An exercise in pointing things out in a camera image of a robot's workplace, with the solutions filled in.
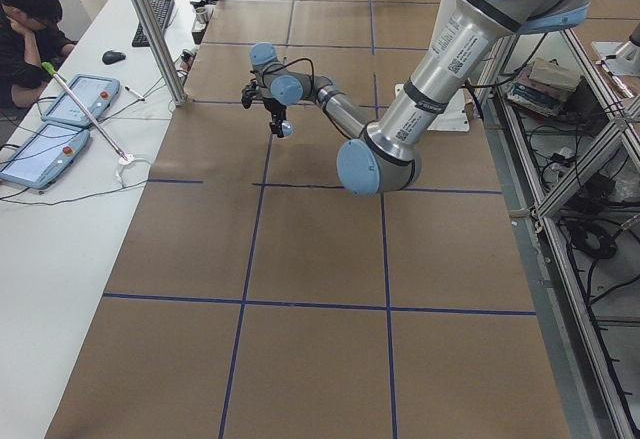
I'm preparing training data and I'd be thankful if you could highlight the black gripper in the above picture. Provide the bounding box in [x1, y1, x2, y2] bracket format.
[263, 98, 286, 138]

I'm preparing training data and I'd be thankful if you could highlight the blue cream desk bell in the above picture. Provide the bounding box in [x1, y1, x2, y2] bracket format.
[278, 121, 294, 138]

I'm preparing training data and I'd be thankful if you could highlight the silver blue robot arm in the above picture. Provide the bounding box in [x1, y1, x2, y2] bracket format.
[241, 0, 589, 196]

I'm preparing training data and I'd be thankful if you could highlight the metal cup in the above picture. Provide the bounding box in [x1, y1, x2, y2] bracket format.
[195, 7, 209, 24]

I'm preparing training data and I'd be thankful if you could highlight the black marker pen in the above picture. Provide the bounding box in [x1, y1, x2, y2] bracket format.
[124, 86, 146, 102]

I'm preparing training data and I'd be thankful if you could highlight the black keyboard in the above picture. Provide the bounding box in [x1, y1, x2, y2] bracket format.
[131, 0, 176, 49]

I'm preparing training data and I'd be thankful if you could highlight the black computer mouse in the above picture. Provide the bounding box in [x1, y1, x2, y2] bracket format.
[102, 50, 126, 65]

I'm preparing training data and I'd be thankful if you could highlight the upper blue teach pendant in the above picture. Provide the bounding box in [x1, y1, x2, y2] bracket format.
[42, 74, 121, 128]

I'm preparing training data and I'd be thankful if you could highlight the blue teach pendant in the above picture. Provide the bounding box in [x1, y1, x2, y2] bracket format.
[1, 122, 90, 190]
[42, 74, 121, 128]

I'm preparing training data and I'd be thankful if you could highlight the lower blue teach pendant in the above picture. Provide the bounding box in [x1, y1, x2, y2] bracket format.
[1, 122, 90, 190]

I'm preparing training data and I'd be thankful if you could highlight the person in black jacket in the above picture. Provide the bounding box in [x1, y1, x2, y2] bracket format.
[1, 0, 76, 109]

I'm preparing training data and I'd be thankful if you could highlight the stack of books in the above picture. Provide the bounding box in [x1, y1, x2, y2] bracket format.
[506, 58, 582, 117]

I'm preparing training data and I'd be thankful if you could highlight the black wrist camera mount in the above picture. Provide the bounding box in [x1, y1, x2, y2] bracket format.
[241, 80, 263, 109]

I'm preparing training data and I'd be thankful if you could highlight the aluminium frame post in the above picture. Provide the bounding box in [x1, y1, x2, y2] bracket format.
[131, 0, 187, 107]

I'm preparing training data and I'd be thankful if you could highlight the white camera mast pedestal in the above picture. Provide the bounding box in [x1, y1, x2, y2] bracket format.
[423, 90, 471, 133]

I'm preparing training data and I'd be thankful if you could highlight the green handled metal rod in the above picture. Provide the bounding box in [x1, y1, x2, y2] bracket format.
[41, 62, 130, 165]

